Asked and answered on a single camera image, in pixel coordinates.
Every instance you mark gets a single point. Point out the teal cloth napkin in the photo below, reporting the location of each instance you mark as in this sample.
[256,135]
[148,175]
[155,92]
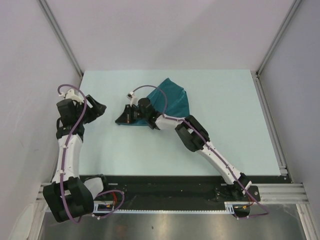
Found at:
[168,98]

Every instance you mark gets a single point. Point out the right aluminium frame post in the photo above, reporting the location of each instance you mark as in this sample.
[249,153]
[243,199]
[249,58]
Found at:
[294,8]

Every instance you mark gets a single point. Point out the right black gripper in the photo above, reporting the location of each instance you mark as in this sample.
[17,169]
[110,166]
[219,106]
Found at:
[126,116]

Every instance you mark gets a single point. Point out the aluminium frame post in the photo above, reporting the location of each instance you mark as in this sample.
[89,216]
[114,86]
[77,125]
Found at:
[294,8]
[52,21]

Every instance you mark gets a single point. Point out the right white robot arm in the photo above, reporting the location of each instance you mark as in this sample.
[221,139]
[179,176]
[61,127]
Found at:
[193,136]

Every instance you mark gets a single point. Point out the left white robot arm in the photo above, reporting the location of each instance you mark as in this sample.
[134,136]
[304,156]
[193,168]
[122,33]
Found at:
[70,170]

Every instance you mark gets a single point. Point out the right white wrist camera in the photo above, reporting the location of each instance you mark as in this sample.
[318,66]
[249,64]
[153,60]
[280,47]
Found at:
[133,99]

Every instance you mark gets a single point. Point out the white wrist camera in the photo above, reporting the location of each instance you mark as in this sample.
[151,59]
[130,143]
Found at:
[133,99]
[73,95]

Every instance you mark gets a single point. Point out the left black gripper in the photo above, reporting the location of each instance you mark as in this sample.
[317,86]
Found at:
[98,109]

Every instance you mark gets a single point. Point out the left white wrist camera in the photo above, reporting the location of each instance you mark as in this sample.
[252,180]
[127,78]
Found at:
[73,95]

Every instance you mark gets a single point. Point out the left aluminium frame post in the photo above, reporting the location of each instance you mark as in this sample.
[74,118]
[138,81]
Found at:
[52,21]

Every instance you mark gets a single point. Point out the aluminium front rail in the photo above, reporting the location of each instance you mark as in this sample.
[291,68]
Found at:
[282,192]

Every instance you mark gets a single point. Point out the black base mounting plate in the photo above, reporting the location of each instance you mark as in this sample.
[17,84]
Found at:
[109,179]

